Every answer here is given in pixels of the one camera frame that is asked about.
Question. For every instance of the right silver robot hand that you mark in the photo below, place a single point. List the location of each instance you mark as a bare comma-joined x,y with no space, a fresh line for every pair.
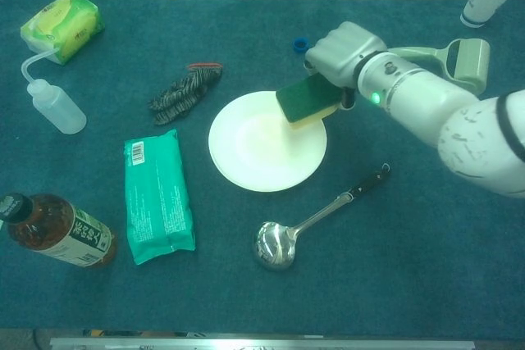
344,53

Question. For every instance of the green yellow sponge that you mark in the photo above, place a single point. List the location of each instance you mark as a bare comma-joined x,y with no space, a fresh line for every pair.
307,98

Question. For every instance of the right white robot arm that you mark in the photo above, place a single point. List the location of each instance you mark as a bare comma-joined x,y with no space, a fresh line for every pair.
443,104

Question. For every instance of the white round plate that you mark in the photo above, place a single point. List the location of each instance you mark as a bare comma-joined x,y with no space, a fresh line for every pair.
254,149

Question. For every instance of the blue bottle cap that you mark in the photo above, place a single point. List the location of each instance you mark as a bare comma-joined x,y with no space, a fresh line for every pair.
300,45

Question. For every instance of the pale green lint roller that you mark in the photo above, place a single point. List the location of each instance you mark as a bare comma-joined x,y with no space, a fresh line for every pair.
467,61

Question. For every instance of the grey striped work glove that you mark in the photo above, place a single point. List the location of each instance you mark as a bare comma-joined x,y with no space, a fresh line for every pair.
184,92

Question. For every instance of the teal wet wipes pack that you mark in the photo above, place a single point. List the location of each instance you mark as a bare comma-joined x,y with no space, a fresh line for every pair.
158,198

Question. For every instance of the yellow green tissue pack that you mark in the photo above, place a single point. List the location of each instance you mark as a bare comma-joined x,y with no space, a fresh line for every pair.
61,26

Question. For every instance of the translucent squeeze wash bottle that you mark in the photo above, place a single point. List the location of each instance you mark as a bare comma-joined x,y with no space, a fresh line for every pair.
57,106

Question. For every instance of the brown tea bottle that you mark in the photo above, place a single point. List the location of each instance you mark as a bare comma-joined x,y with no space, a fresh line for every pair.
57,231

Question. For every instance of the aluminium frame rail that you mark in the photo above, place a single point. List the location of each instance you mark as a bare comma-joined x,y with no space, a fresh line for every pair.
262,344

